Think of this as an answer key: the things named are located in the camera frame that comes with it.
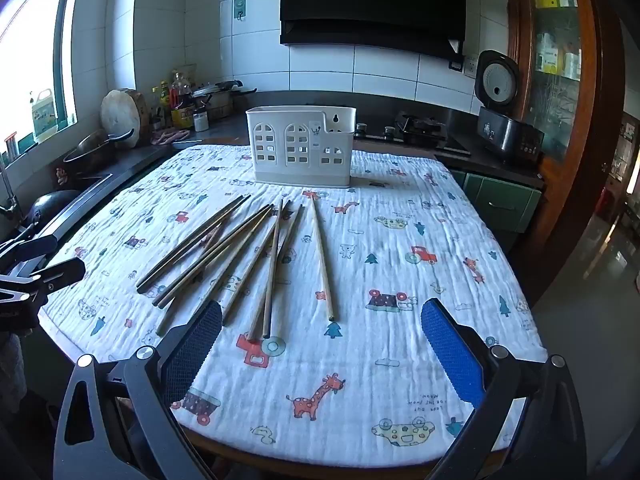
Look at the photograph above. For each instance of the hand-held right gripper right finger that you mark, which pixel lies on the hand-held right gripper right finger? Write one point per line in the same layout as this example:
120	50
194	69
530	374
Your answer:
450	345

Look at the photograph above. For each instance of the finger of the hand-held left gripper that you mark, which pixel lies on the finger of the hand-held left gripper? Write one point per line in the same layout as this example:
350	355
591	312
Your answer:
32	248
62	272

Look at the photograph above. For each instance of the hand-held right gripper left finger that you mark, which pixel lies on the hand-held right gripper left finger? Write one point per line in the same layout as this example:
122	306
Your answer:
197	345

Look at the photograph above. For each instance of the pile of wooden chopsticks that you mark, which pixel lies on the pile of wooden chopsticks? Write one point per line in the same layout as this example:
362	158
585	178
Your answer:
321	260

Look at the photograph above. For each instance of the white plastic chopstick holder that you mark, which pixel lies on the white plastic chopstick holder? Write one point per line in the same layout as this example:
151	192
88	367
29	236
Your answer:
300	170

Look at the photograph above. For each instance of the black wok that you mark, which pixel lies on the black wok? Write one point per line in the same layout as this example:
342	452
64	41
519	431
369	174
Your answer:
52	205

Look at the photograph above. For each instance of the steel faucet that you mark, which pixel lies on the steel faucet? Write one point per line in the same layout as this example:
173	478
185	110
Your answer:
7	195

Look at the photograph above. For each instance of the white printed cloth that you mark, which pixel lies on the white printed cloth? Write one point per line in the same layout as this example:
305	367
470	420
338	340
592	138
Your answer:
390	285

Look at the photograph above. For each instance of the steel sink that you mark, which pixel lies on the steel sink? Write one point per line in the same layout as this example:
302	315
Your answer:
95	185

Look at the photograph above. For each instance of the steel pot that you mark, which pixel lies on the steel pot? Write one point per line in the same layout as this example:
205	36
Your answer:
90	152

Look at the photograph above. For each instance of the detergent bottle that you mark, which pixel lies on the detergent bottle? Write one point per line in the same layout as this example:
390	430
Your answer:
44	115

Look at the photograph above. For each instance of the round wooden cutting board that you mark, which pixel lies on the round wooden cutting board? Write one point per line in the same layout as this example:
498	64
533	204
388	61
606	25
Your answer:
120	117

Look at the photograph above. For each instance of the pink rag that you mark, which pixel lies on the pink rag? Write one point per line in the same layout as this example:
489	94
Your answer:
170	136

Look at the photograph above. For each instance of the window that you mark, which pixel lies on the window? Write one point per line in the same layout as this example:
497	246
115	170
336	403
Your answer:
30	60

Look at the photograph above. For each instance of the yellow-capped bottle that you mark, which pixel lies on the yellow-capped bottle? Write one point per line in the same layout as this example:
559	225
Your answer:
164	97

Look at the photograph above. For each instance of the small white jar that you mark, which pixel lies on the small white jar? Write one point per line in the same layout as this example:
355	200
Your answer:
200	121

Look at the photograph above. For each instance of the dark sauce bottle yellow label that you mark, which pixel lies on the dark sauce bottle yellow label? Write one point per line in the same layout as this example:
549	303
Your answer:
181	105

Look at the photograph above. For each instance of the black gas stove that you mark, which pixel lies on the black gas stove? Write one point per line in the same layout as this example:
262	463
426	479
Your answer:
425	132

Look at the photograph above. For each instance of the steel kitchen counter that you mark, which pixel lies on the steel kitchen counter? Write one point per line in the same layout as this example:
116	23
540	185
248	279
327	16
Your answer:
227	127

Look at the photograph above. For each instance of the black rice cooker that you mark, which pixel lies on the black rice cooker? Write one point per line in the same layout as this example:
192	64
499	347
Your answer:
505	130

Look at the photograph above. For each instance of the steel pressure cooker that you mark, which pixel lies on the steel pressure cooker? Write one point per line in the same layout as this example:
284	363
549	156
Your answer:
215	100

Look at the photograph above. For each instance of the paper bag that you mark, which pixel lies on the paper bag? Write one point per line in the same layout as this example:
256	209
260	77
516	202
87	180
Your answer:
186	72

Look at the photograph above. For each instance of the wooden glass-door cabinet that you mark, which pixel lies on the wooden glass-door cabinet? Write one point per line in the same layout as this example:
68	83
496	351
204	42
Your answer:
555	110

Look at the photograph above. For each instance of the black range hood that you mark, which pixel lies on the black range hood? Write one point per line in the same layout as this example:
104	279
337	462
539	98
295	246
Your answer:
380	5

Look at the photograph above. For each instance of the small black wall fixture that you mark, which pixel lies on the small black wall fixture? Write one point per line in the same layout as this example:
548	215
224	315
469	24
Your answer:
455	65

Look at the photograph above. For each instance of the white wall socket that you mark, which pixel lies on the white wall socket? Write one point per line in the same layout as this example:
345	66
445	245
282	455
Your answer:
470	66

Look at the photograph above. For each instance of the green wall hook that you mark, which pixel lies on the green wall hook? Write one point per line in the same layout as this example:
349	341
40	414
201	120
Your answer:
240	7

